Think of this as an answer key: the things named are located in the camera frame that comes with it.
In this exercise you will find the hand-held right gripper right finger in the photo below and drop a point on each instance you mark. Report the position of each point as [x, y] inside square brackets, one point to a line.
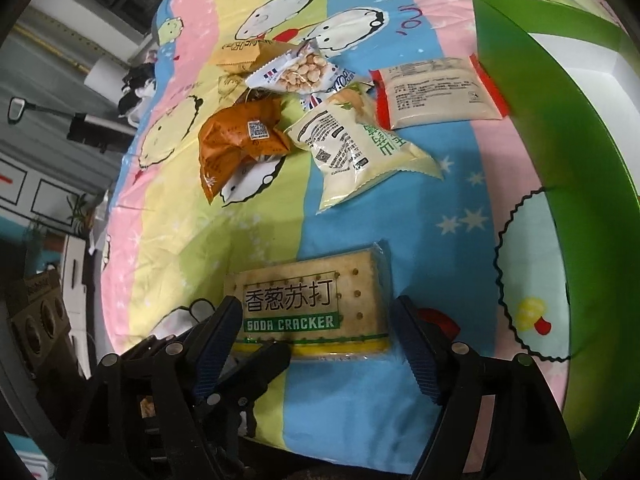
[419, 355]

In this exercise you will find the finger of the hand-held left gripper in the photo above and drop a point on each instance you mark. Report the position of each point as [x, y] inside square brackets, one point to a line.
[265, 365]

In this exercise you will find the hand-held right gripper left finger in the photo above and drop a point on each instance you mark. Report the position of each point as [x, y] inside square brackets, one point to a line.
[216, 355]

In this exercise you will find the soda cracker packet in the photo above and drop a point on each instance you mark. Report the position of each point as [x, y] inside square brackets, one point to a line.
[310, 300]

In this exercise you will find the pale green snack packet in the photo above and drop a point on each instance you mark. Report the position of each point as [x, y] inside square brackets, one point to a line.
[350, 160]

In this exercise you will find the orange brown snack packet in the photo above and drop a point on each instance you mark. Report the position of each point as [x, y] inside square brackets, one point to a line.
[230, 140]

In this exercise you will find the green cardboard box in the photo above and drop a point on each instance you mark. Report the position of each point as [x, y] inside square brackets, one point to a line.
[590, 210]

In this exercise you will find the white corn snack packet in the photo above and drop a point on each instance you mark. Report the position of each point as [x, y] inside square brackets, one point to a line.
[300, 72]

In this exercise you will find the printed cartoon blanket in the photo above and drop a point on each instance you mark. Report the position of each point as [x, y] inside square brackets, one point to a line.
[450, 240]

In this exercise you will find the white shelf unit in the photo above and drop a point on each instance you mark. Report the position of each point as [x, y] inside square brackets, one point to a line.
[77, 270]

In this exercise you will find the small potted plant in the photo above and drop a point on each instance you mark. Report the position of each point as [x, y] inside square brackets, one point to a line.
[80, 212]

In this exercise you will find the white panelled cabinet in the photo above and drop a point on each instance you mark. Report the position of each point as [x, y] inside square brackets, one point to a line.
[30, 190]

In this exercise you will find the black stand device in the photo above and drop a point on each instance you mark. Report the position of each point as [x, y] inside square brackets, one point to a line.
[90, 130]

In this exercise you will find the red-edged beige snack packet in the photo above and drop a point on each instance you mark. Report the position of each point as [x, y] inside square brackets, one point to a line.
[435, 92]

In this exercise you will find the shiny gold snack packet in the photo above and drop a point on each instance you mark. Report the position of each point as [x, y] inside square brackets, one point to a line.
[231, 84]

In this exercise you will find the black and white cloth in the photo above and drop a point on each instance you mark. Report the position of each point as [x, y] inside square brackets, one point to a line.
[135, 87]

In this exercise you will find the white paper roll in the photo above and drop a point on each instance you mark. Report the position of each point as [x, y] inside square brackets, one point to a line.
[102, 77]

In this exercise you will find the yellow snack packet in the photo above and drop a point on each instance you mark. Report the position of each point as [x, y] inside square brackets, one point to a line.
[235, 55]

